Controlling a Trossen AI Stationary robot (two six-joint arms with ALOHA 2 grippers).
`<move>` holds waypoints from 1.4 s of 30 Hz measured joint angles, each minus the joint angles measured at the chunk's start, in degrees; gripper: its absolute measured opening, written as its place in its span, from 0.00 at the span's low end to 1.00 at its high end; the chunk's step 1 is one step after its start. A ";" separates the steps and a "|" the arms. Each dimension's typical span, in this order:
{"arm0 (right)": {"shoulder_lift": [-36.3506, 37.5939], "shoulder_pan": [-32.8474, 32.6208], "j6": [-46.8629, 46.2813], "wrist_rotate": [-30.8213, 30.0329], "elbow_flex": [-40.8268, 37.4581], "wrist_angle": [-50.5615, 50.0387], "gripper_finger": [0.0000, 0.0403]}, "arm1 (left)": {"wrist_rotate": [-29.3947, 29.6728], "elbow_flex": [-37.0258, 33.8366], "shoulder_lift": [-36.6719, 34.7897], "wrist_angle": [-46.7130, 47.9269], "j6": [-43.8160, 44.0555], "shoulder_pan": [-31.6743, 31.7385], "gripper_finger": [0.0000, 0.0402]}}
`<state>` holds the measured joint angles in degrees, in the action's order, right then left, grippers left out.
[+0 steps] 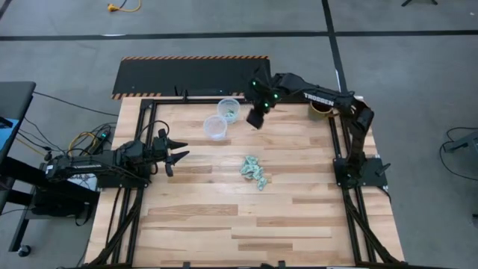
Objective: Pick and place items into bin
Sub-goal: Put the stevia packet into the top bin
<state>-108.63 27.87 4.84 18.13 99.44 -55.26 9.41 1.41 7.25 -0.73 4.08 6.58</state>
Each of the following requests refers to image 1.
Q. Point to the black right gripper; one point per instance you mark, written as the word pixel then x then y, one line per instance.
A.
pixel 257 116

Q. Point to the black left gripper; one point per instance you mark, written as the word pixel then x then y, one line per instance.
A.
pixel 161 147

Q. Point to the pale green paper packet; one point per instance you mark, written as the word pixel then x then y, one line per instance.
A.
pixel 251 160
pixel 244 170
pixel 256 173
pixel 262 184
pixel 229 111

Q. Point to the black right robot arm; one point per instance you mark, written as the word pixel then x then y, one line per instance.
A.
pixel 328 98

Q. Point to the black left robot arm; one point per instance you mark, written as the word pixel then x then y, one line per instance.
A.
pixel 93 164

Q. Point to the clear plastic container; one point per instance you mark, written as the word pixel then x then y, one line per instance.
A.
pixel 224 102
pixel 214 127

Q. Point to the green glazed ceramic mug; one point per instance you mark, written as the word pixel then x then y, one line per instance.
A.
pixel 322 112

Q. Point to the black hazard-striped floor mat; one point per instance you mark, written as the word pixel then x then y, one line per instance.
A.
pixel 186 76

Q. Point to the black power box green light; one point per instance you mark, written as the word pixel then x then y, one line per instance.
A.
pixel 101 136

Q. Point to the black equipment cart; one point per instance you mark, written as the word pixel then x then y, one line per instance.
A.
pixel 56 201

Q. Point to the dark grey desk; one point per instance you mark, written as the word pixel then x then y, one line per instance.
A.
pixel 15 99

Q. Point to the black caster wheel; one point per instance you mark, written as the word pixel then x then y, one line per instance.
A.
pixel 24 250

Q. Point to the black tripod leg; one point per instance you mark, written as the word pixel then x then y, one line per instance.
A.
pixel 418 2

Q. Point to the grey floor device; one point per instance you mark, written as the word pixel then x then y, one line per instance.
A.
pixel 463 143

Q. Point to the black aluminium table frame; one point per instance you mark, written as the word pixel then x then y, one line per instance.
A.
pixel 186 101

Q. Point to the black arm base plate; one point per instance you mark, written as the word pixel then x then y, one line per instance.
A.
pixel 373 175

